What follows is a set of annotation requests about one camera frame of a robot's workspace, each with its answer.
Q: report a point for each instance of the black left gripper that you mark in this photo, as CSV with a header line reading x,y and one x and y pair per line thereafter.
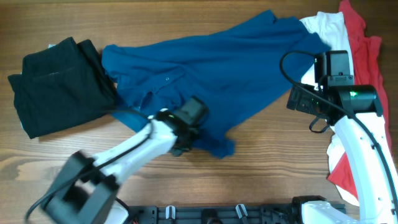
x,y
194,131

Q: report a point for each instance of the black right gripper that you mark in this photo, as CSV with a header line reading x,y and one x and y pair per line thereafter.
x,y
300,93

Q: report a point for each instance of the blue polo shirt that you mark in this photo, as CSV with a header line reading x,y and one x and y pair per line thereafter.
x,y
236,73

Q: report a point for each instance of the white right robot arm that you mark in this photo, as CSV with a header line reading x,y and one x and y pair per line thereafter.
x,y
355,113

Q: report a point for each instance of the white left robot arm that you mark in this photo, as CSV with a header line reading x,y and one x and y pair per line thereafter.
x,y
86,188

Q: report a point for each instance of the white t-shirt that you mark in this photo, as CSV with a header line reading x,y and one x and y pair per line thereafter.
x,y
332,31

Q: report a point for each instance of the red t-shirt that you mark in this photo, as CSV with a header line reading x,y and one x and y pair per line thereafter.
x,y
365,52

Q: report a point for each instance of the folded black garment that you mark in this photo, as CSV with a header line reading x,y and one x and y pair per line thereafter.
x,y
61,87

